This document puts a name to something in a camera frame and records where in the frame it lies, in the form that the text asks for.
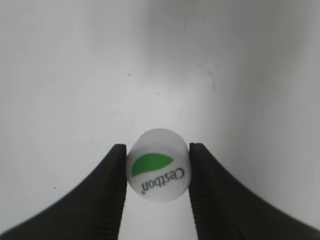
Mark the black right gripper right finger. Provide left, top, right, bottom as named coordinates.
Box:
left=188, top=143, right=320, bottom=240

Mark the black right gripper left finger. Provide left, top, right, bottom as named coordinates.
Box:
left=0, top=144, right=127, bottom=240

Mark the white green bottle cap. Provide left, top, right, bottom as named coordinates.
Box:
left=126, top=128, right=192, bottom=203

